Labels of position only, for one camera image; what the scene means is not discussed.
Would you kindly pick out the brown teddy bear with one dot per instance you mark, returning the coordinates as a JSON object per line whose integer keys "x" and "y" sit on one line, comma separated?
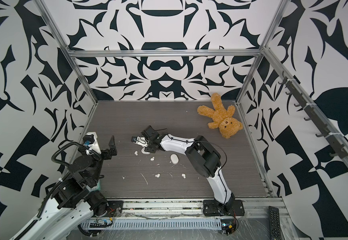
{"x": 222, "y": 118}

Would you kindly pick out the black remote control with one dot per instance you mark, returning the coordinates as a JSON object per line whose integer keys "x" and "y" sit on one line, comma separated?
{"x": 274, "y": 223}

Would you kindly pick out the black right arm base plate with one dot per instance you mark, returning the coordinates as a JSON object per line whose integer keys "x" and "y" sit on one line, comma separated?
{"x": 212, "y": 208}

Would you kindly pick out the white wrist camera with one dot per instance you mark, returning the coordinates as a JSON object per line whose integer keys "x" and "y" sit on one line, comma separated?
{"x": 91, "y": 143}
{"x": 138, "y": 138}

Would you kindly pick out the black wall hook rack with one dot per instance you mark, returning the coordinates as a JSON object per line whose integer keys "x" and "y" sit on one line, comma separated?
{"x": 326, "y": 131}

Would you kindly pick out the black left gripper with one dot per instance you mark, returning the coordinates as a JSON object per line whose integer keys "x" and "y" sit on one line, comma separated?
{"x": 105, "y": 155}

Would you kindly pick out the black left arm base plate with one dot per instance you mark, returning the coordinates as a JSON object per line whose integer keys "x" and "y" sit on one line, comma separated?
{"x": 115, "y": 206}

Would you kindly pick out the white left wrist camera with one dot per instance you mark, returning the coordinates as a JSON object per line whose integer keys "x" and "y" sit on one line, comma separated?
{"x": 91, "y": 143}

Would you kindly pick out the green circuit board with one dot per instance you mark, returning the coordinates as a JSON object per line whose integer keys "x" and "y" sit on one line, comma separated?
{"x": 229, "y": 226}
{"x": 101, "y": 223}

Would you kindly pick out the teal white small object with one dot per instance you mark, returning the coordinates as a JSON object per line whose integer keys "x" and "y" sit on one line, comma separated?
{"x": 97, "y": 187}

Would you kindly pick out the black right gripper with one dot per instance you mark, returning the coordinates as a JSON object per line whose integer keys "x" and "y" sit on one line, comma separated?
{"x": 149, "y": 150}

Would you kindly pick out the green circuit board left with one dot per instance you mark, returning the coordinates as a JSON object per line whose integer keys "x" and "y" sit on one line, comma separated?
{"x": 101, "y": 223}

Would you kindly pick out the aluminium mounting rail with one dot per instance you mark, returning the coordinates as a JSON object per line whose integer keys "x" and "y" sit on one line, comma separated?
{"x": 173, "y": 208}

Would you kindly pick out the white slotted cable duct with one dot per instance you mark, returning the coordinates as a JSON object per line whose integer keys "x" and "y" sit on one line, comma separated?
{"x": 158, "y": 224}

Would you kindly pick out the white earbud charging case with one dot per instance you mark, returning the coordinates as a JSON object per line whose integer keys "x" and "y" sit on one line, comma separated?
{"x": 174, "y": 159}

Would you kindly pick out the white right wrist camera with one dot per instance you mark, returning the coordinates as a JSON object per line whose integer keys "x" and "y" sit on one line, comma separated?
{"x": 138, "y": 138}

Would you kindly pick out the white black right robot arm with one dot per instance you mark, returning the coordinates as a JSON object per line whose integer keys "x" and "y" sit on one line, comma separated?
{"x": 201, "y": 154}

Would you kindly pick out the green circuit board right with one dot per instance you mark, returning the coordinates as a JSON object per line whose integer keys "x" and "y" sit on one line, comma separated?
{"x": 229, "y": 226}

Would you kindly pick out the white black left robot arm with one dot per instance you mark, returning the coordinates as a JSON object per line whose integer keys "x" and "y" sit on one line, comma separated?
{"x": 75, "y": 201}

